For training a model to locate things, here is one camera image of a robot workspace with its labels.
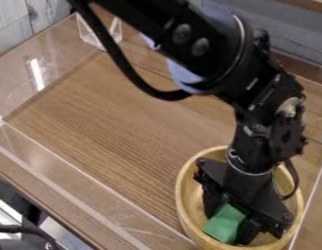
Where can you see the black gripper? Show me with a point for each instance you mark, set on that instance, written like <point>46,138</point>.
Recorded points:
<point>251,191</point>

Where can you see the green rectangular block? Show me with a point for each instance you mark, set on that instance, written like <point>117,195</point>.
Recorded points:
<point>224,223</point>

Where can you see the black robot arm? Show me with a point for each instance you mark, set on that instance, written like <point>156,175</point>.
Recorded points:
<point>220,57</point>

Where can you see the brown wooden bowl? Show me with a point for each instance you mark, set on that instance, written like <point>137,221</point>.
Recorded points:
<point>192,218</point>

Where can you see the grey metal frame part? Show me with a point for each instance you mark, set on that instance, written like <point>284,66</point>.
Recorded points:
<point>28,229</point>

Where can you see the clear acrylic enclosure wall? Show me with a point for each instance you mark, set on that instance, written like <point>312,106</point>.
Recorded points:
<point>89,148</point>

